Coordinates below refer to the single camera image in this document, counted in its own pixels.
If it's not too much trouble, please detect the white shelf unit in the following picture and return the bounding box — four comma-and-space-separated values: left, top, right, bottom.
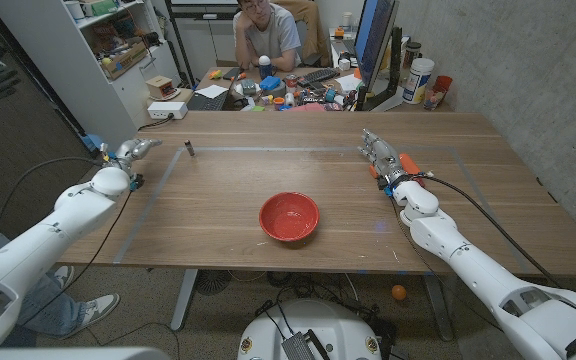
0, 0, 182, 149

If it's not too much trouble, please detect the standing person in jeans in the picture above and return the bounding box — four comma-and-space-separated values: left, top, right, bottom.
0, 202, 121, 350

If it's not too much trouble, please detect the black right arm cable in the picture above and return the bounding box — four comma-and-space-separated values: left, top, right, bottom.
420, 172, 564, 290

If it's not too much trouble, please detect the floor fan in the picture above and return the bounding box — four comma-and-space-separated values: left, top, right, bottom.
195, 269, 233, 297

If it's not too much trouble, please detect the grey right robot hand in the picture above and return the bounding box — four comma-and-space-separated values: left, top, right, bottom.
358, 128, 409, 184

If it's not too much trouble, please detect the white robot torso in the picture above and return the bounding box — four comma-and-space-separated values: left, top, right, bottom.
236, 298, 383, 360

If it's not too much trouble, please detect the seated person in grey t-shirt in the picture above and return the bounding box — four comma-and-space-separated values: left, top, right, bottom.
232, 0, 303, 73

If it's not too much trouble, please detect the small wooden box device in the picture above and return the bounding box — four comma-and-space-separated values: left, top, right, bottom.
145, 75, 179, 101

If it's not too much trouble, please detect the black laptop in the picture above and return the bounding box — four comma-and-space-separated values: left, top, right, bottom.
186, 74, 237, 112

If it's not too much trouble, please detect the white tub with label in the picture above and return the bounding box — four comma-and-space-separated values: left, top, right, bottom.
402, 57, 436, 105

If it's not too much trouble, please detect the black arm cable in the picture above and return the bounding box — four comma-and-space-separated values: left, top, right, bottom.
420, 172, 564, 290
0, 156, 107, 261

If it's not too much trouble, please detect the cardboard box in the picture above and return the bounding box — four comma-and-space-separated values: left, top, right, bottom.
101, 40, 149, 81

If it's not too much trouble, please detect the black keyboard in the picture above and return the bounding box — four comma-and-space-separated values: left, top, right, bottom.
296, 67, 341, 87

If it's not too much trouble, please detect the red bowl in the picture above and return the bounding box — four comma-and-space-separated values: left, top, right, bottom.
258, 191, 321, 243

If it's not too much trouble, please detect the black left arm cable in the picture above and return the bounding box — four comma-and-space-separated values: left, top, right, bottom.
0, 156, 107, 261

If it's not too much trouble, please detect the blue bottle with white cap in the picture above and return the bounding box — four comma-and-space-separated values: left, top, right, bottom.
258, 54, 275, 81

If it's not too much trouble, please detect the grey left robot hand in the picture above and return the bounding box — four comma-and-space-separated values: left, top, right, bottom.
106, 138, 163, 174

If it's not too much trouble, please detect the white table leg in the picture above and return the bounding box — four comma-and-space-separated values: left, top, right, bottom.
421, 273, 455, 342
170, 269, 199, 332

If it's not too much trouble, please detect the computer monitor on black stand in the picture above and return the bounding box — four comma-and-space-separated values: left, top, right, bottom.
354, 0, 403, 112

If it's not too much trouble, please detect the tan jacket on chair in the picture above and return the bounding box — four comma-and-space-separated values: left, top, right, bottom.
272, 0, 332, 69

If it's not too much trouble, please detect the orange and red plastic toy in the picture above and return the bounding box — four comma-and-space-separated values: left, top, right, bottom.
368, 152, 423, 181

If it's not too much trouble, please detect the white paper sheet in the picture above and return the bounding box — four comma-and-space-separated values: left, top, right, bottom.
195, 83, 229, 100

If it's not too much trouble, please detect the dark jar with lid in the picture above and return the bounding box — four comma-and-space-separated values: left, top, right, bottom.
402, 41, 423, 71

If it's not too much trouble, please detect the white power box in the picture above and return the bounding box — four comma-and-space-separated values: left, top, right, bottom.
147, 101, 189, 121

